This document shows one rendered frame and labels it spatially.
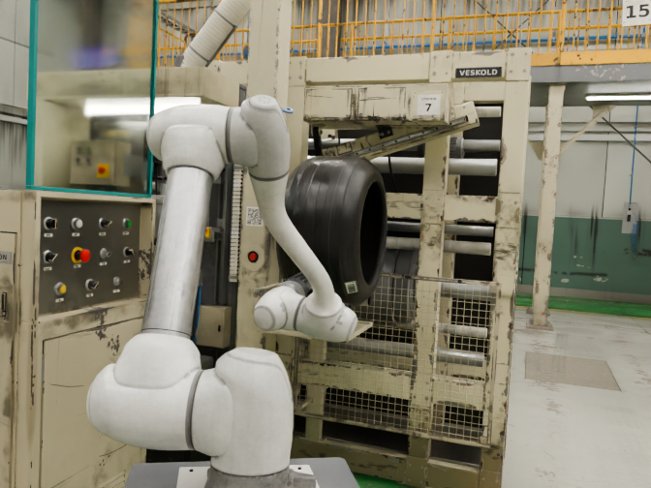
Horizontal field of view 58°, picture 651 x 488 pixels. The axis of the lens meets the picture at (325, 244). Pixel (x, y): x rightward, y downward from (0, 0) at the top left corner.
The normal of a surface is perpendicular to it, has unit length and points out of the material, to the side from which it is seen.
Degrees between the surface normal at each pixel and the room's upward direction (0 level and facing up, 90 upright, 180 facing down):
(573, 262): 90
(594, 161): 90
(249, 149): 125
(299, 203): 71
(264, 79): 90
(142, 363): 64
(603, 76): 90
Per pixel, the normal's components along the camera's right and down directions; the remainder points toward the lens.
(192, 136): -0.01, -0.25
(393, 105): -0.33, 0.04
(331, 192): -0.26, -0.47
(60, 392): 0.94, 0.07
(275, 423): 0.61, -0.02
